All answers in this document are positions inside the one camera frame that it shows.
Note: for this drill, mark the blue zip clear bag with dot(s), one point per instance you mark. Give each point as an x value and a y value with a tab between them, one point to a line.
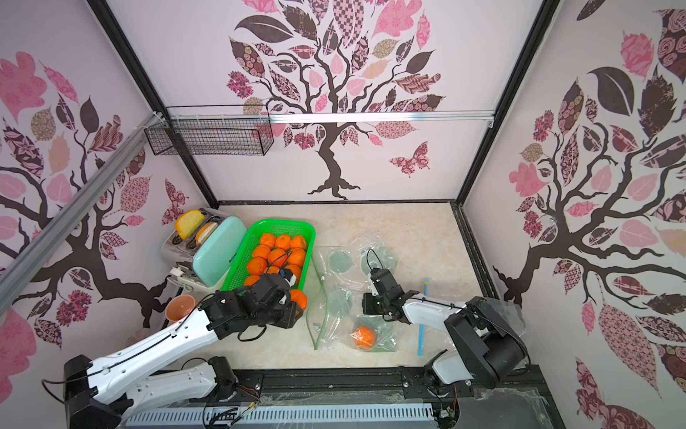
434	304

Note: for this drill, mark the orange toast slice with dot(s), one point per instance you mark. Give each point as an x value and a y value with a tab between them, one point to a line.
205	232

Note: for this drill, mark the aluminium rail wall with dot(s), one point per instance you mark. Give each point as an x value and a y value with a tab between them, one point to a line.
30	261
449	116

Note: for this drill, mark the green plastic basket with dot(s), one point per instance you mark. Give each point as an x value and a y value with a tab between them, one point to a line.
238	270

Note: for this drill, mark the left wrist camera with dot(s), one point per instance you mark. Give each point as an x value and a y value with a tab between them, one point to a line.
290	277

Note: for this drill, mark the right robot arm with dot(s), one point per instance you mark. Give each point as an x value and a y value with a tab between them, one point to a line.
486	348

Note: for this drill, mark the eleventh orange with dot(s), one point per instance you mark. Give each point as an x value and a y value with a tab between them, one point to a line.
299	298

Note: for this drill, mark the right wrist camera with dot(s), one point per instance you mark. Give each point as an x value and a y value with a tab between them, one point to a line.
384	282

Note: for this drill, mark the black wire wall basket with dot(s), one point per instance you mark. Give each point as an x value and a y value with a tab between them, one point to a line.
213	130

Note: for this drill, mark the green zip bag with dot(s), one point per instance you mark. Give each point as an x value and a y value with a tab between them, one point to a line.
348	267
332	317

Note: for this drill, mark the yellow bread slice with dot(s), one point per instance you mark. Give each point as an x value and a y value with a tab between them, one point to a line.
188	222

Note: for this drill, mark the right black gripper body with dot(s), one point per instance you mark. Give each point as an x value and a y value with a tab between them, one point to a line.
377	300

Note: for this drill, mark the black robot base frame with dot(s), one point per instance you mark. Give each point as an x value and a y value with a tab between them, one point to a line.
521	401

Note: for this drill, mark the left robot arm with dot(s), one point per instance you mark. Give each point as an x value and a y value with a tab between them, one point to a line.
106	392

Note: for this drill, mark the aluminium rail left wall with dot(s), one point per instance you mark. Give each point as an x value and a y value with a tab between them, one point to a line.
30	261

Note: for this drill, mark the aluminium rail back wall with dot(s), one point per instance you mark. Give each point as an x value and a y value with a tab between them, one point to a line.
449	116

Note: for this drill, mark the mint green toaster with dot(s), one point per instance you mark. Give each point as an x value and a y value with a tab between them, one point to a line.
209	263

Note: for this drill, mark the white slotted cable duct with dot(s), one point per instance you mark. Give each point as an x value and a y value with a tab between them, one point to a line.
284	416

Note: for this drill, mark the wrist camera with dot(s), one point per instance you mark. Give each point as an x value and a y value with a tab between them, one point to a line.
290	277
384	282

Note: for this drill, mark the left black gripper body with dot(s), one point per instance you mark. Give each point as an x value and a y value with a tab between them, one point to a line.
280	315

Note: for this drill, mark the pink ceramic mug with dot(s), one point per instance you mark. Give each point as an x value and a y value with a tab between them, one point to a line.
179	307

